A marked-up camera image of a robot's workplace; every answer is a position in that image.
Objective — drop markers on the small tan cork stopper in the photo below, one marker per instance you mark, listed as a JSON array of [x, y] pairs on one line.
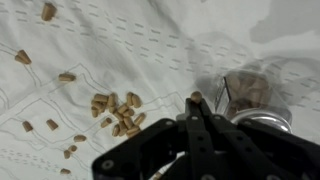
[[23, 57], [118, 115], [116, 130], [139, 119], [49, 11], [136, 101], [100, 97], [122, 128], [94, 112], [67, 154], [122, 108], [133, 130], [72, 148], [128, 122], [128, 112], [112, 108], [65, 171], [52, 124], [27, 126], [67, 77], [196, 96], [106, 122], [97, 105], [112, 99], [129, 98], [80, 138]]

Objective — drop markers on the bed with white duvet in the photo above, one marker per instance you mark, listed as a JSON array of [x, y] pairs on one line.
[[150, 50]]

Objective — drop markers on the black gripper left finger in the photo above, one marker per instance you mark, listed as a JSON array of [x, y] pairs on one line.
[[150, 150]]

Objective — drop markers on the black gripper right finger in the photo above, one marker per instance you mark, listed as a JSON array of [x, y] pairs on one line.
[[260, 153]]

